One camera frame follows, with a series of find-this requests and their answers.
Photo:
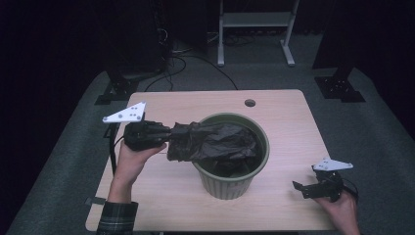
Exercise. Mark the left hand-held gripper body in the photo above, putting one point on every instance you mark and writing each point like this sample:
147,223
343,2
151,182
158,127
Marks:
140,135

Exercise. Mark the green ribbed trash bin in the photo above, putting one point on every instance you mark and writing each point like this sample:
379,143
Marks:
228,189

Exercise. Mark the person's left hand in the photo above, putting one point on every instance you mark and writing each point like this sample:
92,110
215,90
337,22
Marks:
129,166

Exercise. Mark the white metal table frame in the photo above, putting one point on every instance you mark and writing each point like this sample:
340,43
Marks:
256,19

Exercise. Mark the black stand base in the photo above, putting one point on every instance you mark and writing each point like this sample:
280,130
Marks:
119,89
339,88

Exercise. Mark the dark equipment cabinet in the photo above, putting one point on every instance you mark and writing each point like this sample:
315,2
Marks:
137,39

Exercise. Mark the grey tape strip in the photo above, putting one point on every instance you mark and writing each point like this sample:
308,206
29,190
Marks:
96,201

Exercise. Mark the black garbage bag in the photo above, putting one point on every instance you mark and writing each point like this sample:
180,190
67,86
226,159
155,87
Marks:
212,140

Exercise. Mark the person's right hand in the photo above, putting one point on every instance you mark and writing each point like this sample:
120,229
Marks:
345,212

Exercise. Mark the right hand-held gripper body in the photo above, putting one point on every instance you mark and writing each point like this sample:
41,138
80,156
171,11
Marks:
331,186

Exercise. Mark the black floor tape marking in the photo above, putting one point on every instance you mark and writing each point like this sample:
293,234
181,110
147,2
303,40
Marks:
107,130

